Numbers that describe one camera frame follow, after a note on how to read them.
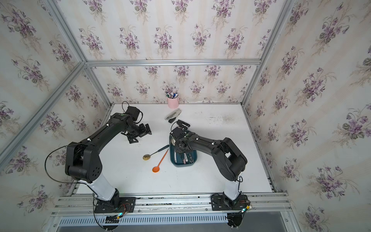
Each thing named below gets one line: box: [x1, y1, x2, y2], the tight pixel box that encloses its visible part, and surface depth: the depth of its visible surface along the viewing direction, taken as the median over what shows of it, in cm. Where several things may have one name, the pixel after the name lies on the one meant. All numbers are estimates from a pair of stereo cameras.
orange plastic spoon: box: [152, 148, 170, 174], surface depth 88 cm
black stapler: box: [176, 119, 191, 130], surface depth 106 cm
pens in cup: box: [166, 87, 179, 99], surface depth 114 cm
